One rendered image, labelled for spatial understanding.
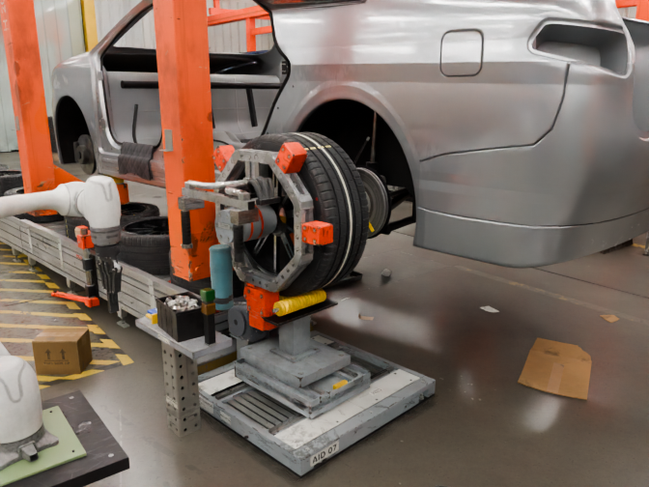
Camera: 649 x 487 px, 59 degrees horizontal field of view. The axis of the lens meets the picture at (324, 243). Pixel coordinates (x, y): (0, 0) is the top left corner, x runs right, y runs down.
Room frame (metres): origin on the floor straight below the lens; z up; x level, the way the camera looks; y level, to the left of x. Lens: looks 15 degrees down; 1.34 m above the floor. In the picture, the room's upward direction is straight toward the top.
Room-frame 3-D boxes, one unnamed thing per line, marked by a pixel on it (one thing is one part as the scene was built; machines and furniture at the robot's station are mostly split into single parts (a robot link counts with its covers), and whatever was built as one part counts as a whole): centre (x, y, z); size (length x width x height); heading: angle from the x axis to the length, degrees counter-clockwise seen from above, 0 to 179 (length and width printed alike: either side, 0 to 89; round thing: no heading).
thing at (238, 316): (2.59, 0.26, 0.26); 0.42 x 0.18 x 0.35; 135
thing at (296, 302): (2.20, 0.10, 0.51); 0.29 x 0.06 x 0.06; 135
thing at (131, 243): (3.61, 1.04, 0.39); 0.66 x 0.66 x 0.24
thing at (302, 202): (2.22, 0.25, 0.85); 0.54 x 0.07 x 0.54; 45
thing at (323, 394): (2.31, 0.10, 0.13); 0.50 x 0.36 x 0.10; 45
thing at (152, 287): (3.45, 1.46, 0.28); 2.47 x 0.09 x 0.22; 45
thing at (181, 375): (2.09, 0.58, 0.21); 0.10 x 0.10 x 0.42; 45
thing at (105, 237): (1.77, 0.70, 0.90); 0.09 x 0.09 x 0.06
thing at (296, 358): (2.34, 0.13, 0.32); 0.40 x 0.30 x 0.28; 45
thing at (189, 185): (2.20, 0.41, 1.03); 0.19 x 0.18 x 0.11; 135
